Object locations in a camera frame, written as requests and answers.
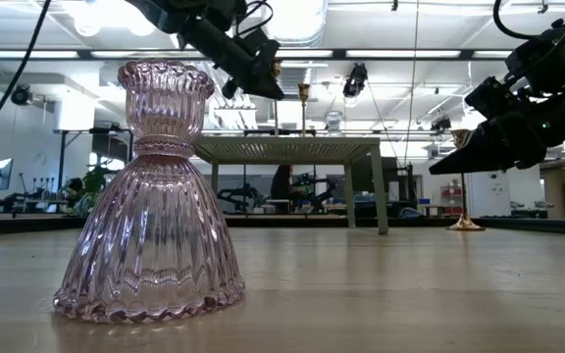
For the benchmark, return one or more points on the silver ventilation duct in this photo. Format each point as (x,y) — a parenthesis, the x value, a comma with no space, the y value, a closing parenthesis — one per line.
(294,22)

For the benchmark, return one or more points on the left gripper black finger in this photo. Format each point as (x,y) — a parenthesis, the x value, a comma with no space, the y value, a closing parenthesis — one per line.
(265,73)

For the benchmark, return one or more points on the small grey monitor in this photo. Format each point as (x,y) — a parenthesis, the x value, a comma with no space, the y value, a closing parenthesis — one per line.
(0,174)

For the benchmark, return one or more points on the black metal rack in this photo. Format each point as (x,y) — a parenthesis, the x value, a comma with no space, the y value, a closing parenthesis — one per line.
(62,157)

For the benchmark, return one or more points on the clear glass candle holder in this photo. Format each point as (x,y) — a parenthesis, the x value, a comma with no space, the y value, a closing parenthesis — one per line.
(334,122)

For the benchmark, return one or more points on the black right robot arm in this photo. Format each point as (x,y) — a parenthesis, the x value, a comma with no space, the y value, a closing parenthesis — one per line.
(547,59)

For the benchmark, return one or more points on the black table edge rail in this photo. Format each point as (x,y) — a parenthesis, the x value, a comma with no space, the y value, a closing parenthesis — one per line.
(17,225)

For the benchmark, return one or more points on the medium gold candlestick holder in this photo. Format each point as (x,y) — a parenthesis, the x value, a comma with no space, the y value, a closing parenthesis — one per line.
(277,71)

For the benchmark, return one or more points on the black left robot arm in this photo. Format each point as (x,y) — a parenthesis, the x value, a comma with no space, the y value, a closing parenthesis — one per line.
(189,12)

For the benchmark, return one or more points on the red storage shelf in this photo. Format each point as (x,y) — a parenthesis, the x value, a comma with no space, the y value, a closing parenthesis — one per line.
(451,192)

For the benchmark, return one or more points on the person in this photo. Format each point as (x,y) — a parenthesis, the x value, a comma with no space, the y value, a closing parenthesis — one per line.
(281,184)

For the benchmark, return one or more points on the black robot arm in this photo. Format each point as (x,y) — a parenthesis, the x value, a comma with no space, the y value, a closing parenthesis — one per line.
(238,193)
(319,188)

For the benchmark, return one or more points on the dark cabinet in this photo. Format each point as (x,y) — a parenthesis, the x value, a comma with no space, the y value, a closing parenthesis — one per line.
(363,191)

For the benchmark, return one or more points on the green plant in white pot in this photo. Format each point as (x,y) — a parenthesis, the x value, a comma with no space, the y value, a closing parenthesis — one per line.
(97,179)

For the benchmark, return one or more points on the pink ribbed glass candle holder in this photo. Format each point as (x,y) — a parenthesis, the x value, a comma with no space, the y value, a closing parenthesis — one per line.
(150,220)

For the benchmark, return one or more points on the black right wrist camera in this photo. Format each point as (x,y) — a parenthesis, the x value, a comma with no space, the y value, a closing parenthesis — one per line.
(486,98)

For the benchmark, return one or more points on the black ceiling-mounted camera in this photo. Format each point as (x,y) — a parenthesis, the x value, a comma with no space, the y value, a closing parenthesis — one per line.
(440,125)
(21,95)
(356,78)

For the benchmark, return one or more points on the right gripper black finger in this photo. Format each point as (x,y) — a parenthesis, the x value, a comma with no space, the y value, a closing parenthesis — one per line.
(478,164)
(498,139)

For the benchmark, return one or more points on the short gold candlestick holder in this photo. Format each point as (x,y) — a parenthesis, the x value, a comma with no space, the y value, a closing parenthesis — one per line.
(304,90)

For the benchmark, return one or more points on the tall gold candlestick holder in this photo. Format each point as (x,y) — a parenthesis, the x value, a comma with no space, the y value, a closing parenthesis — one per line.
(465,225)

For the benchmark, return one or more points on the pale green perforated metal shelf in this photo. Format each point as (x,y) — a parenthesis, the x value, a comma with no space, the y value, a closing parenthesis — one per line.
(287,149)

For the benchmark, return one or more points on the black overhead frame bar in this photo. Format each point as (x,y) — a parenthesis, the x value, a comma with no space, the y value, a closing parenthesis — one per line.
(467,54)

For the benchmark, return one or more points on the white column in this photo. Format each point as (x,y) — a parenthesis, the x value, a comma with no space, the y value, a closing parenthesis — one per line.
(488,196)

